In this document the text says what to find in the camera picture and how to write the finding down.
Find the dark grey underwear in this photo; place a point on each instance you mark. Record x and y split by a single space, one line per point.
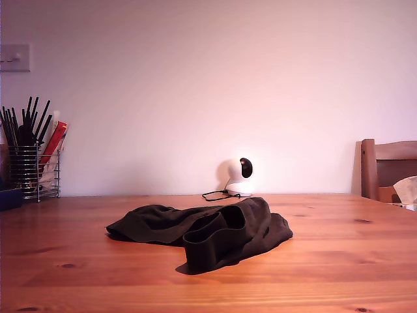
156 225

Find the red packet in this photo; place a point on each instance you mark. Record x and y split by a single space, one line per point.
55 138

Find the white paper packet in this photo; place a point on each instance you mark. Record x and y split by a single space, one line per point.
49 176

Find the brown wooden chair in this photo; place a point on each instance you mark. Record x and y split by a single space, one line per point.
369 169

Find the black chopstick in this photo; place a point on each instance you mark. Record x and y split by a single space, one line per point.
15 121
42 119
34 111
45 128
6 125
28 109

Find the brown cardboard box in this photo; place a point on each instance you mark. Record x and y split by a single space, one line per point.
386 194

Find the white tissue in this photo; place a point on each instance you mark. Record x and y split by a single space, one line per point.
407 189

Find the blue box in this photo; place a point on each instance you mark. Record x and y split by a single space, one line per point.
9 199

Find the patterned tissue box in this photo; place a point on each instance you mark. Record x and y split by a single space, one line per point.
407 206

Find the dark brown container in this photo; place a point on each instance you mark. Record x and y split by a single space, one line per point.
3 169

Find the white round security camera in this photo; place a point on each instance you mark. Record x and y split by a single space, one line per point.
233 172

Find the white wall light switch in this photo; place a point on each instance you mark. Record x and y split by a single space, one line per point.
14 58

